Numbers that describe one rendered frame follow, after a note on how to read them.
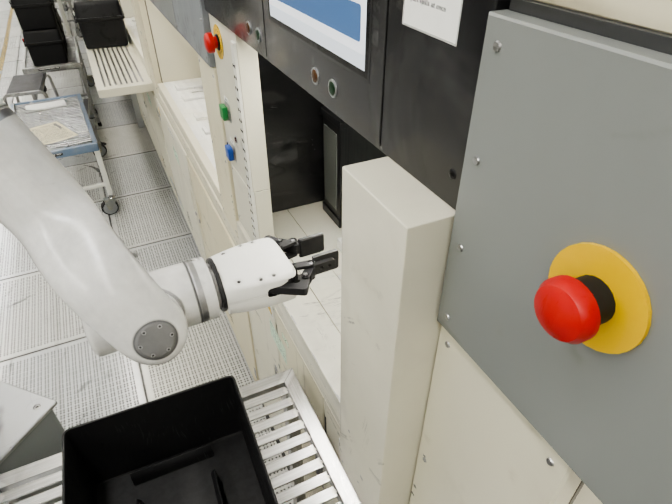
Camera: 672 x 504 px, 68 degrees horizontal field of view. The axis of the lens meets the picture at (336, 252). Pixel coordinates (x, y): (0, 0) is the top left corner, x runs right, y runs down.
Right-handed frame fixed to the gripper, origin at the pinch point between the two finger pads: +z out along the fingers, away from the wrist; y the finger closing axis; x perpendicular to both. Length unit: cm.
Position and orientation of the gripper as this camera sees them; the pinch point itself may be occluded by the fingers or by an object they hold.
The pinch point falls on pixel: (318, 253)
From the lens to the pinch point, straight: 72.1
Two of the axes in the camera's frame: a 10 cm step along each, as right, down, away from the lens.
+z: 8.9, -2.8, 3.7
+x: 0.0, -8.0, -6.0
